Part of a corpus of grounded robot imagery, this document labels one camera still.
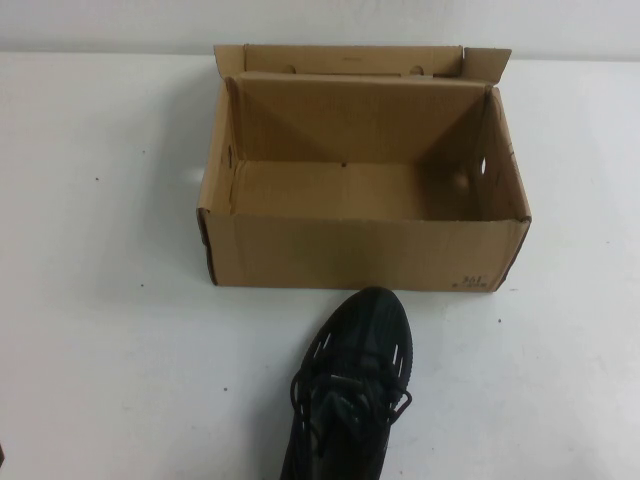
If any black lace-up sneaker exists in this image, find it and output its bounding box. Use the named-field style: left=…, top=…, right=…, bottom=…
left=273, top=285, right=417, bottom=480

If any brown cardboard shoe box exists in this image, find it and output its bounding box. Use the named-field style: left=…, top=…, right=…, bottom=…
left=197, top=43, right=534, bottom=291

